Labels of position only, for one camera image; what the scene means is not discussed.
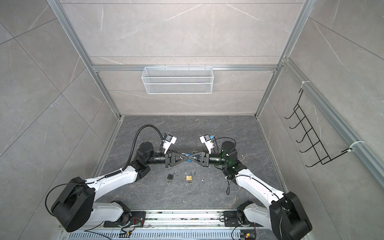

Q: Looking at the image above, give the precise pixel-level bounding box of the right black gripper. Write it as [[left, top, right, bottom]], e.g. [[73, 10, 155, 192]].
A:
[[189, 150, 230, 169]]

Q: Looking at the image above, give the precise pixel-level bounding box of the teal blue padlock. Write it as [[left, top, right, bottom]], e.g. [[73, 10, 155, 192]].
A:
[[185, 154, 192, 162]]

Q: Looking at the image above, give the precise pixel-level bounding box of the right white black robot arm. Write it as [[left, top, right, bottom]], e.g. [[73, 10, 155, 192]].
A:
[[188, 141, 313, 240]]

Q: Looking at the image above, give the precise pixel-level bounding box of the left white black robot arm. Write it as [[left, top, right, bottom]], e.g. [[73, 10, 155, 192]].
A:
[[47, 142, 188, 233]]

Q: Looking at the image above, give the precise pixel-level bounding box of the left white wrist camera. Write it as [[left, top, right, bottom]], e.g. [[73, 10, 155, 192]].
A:
[[162, 134, 177, 154]]

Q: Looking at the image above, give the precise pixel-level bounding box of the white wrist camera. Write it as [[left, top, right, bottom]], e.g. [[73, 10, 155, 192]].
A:
[[200, 135, 214, 154], [162, 134, 177, 154]]

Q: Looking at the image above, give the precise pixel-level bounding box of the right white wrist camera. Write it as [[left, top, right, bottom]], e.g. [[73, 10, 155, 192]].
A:
[[200, 135, 214, 154]]

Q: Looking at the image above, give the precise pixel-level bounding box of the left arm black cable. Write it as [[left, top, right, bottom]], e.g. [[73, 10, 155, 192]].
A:
[[121, 124, 164, 172]]

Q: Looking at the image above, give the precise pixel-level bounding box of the aluminium mounting rail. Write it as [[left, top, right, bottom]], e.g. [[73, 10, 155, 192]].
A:
[[58, 209, 310, 231]]

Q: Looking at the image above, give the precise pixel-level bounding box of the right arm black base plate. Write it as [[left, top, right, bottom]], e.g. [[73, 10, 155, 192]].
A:
[[219, 211, 262, 227]]

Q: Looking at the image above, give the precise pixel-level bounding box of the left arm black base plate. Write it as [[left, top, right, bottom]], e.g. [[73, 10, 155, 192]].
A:
[[103, 211, 147, 228]]

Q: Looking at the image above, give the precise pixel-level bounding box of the white wire mesh basket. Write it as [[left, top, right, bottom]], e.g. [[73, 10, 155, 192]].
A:
[[142, 67, 214, 95]]

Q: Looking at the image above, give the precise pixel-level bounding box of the black wire hook rack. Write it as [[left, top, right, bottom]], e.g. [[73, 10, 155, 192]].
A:
[[284, 89, 353, 168]]

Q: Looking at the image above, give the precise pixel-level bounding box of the white slotted cable duct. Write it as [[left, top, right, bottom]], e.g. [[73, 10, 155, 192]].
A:
[[68, 229, 243, 240]]

